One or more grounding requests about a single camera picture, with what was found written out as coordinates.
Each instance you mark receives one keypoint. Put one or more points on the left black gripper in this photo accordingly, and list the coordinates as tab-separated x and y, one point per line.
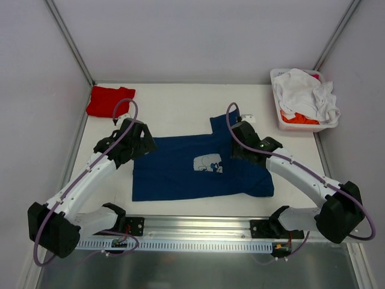
142	138

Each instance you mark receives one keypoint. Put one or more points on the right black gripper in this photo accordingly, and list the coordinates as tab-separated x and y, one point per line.
242	150

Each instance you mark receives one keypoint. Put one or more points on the blue mickey t shirt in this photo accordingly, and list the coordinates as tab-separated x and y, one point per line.
198	166

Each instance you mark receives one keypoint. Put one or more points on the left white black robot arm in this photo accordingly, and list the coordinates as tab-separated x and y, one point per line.
57	225

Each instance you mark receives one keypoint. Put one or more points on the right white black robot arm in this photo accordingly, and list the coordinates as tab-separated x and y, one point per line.
337	208

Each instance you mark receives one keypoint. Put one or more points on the white plastic laundry basket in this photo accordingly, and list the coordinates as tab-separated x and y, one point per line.
296	127

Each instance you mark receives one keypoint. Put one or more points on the folded red t shirt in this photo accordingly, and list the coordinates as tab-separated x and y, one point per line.
104	100

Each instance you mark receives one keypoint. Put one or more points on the orange t shirt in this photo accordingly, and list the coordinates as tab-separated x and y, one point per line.
298	119

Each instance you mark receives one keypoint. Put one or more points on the white t shirt pile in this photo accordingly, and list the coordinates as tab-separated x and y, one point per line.
299	92

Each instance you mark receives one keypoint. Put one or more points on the pink garment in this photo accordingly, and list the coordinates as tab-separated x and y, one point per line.
315	76

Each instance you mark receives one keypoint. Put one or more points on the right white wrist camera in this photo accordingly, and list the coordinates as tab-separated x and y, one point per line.
248	118

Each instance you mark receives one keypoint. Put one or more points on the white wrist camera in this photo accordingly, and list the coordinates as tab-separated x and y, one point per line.
123	116
248	118

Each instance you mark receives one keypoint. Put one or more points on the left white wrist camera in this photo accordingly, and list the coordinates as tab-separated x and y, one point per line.
123	116

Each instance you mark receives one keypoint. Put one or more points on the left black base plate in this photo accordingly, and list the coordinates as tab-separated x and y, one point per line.
129	225

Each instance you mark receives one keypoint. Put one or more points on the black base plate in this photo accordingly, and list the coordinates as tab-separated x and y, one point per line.
129	225
265	228

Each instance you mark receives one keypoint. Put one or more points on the aluminium mounting rail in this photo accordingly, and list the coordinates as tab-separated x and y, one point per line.
200	228

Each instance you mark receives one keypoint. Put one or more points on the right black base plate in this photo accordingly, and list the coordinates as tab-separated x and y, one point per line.
265	228

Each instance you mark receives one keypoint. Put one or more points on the white slotted cable duct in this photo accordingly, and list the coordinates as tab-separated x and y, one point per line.
176	245

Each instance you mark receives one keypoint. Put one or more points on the left aluminium frame post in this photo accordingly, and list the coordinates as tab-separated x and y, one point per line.
61	24

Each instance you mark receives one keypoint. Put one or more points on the aluminium frame post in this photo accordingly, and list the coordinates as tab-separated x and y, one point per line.
61	24
337	33

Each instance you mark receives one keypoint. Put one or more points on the right aluminium frame post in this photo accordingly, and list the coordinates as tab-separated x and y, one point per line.
337	33

